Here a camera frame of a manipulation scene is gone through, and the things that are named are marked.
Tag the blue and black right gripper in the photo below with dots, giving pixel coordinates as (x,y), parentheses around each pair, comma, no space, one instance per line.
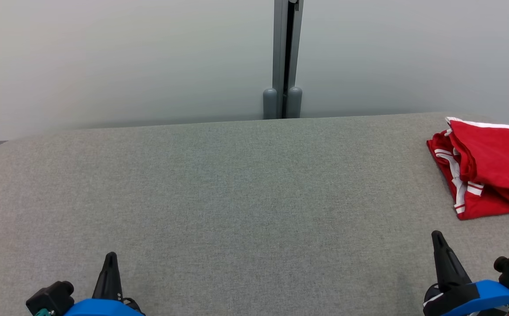
(478,296)

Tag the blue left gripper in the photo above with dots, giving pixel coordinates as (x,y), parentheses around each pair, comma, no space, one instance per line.
(101,308)

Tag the red jersey with white trim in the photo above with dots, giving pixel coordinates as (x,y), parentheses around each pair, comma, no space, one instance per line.
(478,206)

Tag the red shorts with white stripes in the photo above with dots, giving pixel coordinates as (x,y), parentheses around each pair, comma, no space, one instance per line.
(496,153)

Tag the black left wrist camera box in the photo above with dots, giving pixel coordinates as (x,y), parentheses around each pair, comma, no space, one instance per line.
(50,298)

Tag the teal left camera plug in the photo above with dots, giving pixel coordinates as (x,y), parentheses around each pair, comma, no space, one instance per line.
(41,312)

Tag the grey cylindrical post foot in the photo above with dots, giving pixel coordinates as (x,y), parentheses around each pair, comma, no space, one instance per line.
(270,105)
(295,103)

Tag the grey metal partition post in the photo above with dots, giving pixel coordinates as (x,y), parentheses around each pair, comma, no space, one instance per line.
(287,44)

